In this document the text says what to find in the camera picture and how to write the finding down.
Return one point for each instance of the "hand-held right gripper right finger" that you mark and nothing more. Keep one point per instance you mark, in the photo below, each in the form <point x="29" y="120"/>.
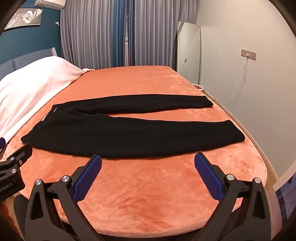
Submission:
<point x="208" y="178"/>

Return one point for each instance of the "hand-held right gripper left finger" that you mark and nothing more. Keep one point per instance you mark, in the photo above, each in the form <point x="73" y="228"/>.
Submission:
<point x="86" y="178"/>

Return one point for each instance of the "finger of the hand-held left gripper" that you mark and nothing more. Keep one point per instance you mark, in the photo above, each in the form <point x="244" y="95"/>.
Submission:
<point x="22" y="154"/>
<point x="2" y="143"/>

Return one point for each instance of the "black pants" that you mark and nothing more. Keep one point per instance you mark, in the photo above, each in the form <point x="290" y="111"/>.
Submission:
<point x="115" y="136"/>

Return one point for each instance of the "orange plush bed blanket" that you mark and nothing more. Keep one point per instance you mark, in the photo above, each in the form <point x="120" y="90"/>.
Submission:
<point x="150" y="185"/>

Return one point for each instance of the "white duvet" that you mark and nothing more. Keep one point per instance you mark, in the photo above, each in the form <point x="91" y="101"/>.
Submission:
<point x="30" y="88"/>

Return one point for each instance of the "blue printed box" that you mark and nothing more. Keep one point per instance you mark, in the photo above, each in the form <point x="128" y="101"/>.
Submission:
<point x="285" y="199"/>

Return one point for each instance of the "blue padded headboard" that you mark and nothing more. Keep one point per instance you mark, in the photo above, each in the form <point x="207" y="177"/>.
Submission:
<point x="23" y="61"/>

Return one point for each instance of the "standing mirror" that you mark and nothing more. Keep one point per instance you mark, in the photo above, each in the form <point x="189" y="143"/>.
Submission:
<point x="188" y="51"/>

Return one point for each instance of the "white air conditioner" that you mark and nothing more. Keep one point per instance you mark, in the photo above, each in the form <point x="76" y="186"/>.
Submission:
<point x="49" y="3"/>

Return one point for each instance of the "blue curtain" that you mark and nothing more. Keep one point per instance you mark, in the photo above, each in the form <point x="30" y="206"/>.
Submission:
<point x="130" y="30"/>

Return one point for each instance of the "wall poster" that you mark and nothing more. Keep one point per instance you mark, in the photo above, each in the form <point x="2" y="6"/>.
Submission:
<point x="24" y="18"/>

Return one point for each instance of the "wall socket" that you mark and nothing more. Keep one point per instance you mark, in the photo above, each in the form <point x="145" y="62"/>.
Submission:
<point x="248" y="54"/>

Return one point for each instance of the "wall hook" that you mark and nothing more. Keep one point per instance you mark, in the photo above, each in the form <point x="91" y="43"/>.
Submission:
<point x="57" y="23"/>

